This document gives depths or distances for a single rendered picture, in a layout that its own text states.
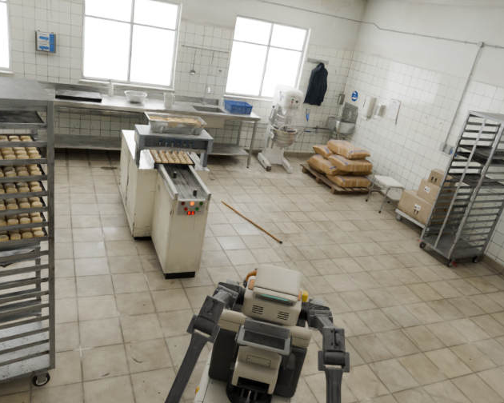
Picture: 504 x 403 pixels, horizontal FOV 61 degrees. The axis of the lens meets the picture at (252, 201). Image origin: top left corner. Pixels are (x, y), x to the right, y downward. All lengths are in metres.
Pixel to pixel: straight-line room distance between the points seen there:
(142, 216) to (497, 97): 4.57
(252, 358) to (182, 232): 1.81
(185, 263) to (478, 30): 4.86
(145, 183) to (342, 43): 5.26
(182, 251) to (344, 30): 5.69
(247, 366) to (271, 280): 0.55
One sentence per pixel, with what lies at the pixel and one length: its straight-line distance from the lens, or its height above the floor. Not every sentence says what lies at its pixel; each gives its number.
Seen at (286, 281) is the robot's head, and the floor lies 1.29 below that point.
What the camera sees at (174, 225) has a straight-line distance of 3.79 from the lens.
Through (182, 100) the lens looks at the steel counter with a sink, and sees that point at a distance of 7.34.
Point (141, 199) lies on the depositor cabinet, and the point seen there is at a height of 0.51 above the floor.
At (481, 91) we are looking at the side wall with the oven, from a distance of 6.49.
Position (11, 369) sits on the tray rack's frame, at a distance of 3.16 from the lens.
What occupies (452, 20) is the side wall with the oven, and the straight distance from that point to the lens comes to 7.07.
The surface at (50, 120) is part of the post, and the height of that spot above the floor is 1.72.
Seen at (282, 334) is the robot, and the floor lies 0.99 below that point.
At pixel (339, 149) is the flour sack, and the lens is 7.24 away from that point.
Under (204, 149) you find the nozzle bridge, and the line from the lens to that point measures 4.40.
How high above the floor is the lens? 2.34
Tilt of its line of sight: 23 degrees down
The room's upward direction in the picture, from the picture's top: 11 degrees clockwise
